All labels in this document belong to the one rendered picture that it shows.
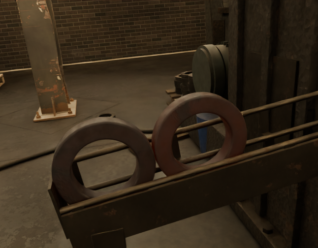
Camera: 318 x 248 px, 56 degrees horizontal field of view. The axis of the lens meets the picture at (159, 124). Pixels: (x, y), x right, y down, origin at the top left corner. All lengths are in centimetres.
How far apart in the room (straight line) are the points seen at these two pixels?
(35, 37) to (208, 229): 231
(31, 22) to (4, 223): 189
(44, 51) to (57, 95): 43
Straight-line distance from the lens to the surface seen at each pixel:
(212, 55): 184
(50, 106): 313
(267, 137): 68
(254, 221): 134
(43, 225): 157
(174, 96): 281
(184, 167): 59
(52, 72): 305
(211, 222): 142
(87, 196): 57
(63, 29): 658
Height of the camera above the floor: 90
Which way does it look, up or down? 21 degrees down
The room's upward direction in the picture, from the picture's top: 5 degrees counter-clockwise
